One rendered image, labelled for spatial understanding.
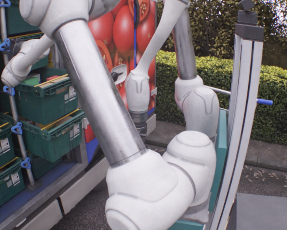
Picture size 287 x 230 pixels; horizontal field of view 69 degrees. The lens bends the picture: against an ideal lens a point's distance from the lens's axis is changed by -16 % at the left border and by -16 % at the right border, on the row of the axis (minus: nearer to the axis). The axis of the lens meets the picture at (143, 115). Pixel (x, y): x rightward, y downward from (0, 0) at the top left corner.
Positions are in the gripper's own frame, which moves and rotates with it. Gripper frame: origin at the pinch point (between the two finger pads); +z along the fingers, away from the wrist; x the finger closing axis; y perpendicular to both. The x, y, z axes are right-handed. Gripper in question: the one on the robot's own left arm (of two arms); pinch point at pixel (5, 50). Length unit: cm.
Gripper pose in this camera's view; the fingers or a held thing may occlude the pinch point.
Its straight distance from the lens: 151.1
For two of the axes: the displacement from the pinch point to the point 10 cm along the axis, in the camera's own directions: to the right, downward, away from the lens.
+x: -1.6, 9.9, 0.5
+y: -4.0, -0.2, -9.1
